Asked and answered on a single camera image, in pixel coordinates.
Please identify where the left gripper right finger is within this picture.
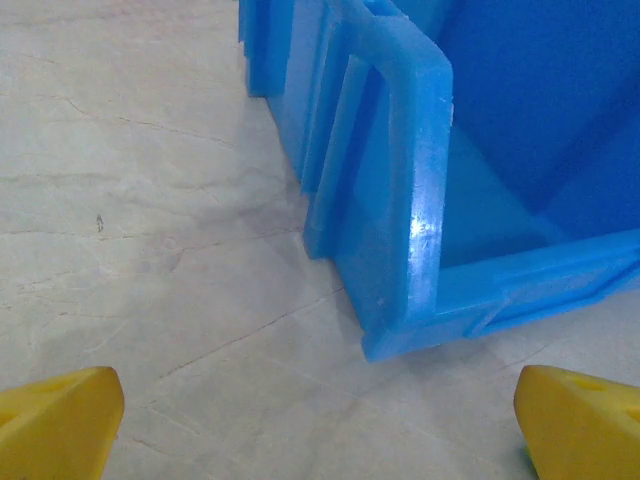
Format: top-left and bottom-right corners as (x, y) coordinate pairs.
(515, 364), (640, 480)

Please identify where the blue three-compartment plastic bin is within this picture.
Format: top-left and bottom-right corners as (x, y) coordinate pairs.
(237, 0), (640, 364)

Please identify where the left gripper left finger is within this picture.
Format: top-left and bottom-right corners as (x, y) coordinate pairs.
(0, 366), (125, 480)

